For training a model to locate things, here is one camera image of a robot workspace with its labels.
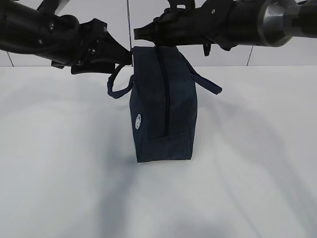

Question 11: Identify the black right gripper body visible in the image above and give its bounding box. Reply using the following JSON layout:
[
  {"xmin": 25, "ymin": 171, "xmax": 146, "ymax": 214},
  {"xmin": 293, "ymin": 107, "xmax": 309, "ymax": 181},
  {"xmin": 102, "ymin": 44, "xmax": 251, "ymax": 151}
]
[{"xmin": 152, "ymin": 0, "xmax": 211, "ymax": 47}]

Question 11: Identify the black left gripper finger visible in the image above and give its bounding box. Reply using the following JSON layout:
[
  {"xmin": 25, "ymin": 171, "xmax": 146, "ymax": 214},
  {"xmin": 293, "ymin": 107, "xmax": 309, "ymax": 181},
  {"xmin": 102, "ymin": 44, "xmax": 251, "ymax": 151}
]
[
  {"xmin": 95, "ymin": 32, "xmax": 132, "ymax": 64},
  {"xmin": 71, "ymin": 62, "xmax": 115, "ymax": 74}
]

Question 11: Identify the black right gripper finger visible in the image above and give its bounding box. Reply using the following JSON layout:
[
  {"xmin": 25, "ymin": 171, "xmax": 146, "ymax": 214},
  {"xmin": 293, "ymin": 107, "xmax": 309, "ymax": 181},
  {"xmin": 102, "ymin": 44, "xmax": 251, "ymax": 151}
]
[{"xmin": 134, "ymin": 23, "xmax": 160, "ymax": 41}]

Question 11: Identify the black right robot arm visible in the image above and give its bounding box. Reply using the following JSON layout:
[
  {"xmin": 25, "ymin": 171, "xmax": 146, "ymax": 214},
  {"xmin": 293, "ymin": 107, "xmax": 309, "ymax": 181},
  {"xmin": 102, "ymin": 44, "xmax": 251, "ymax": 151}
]
[{"xmin": 134, "ymin": 0, "xmax": 317, "ymax": 56}]

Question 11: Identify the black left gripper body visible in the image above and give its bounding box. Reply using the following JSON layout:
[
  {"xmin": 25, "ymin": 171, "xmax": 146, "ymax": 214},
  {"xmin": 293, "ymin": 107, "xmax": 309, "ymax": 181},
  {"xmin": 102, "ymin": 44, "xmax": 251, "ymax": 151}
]
[{"xmin": 51, "ymin": 18, "xmax": 107, "ymax": 68}]

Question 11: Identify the dark navy lunch bag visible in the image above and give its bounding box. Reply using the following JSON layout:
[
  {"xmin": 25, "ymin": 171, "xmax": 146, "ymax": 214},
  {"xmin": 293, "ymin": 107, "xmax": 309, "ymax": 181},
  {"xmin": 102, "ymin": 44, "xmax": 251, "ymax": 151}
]
[{"xmin": 107, "ymin": 47, "xmax": 222, "ymax": 163}]

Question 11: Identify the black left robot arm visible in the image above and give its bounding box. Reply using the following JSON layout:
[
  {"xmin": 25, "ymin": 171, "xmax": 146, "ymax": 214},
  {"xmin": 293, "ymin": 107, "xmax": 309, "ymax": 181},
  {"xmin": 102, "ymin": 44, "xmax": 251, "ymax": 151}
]
[{"xmin": 0, "ymin": 0, "xmax": 132, "ymax": 74}]

